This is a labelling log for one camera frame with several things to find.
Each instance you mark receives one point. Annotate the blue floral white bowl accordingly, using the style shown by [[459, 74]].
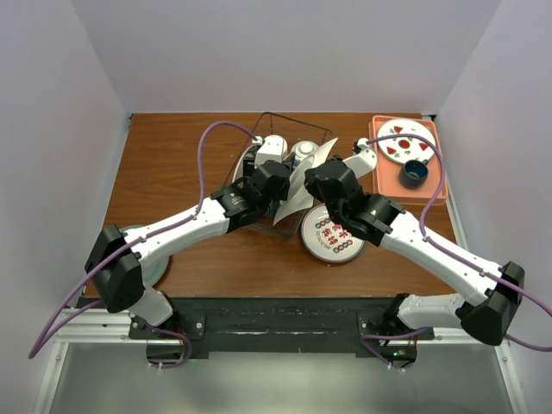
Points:
[[302, 150]]

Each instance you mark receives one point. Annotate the salmon pink tray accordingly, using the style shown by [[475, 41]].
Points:
[[385, 174]]

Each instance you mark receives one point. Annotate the watermelon pattern white plate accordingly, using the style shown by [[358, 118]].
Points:
[[404, 148]]

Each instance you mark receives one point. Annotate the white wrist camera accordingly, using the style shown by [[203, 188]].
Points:
[[363, 160], [267, 150]]

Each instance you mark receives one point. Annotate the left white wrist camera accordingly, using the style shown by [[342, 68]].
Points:
[[267, 150]]

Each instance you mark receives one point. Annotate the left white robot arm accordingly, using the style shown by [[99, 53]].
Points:
[[117, 260]]

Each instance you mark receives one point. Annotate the white plate red green characters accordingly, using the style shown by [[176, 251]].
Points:
[[328, 241]]

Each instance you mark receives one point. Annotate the grey-green round plate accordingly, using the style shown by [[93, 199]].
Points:
[[155, 269]]

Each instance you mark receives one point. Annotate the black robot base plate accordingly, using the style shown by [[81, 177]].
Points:
[[359, 326]]

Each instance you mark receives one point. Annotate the white plate teal lettered rim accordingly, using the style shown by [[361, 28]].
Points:
[[245, 164]]

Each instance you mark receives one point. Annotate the dark blue cup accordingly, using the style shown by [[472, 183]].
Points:
[[413, 174]]

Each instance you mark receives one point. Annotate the black wire dish rack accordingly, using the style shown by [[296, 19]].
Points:
[[293, 130]]

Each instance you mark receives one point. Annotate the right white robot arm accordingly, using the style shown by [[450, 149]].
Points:
[[486, 294]]

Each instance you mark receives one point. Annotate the cream ceramic mug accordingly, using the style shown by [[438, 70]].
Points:
[[282, 147]]

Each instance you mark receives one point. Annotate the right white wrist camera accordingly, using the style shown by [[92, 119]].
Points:
[[363, 160]]

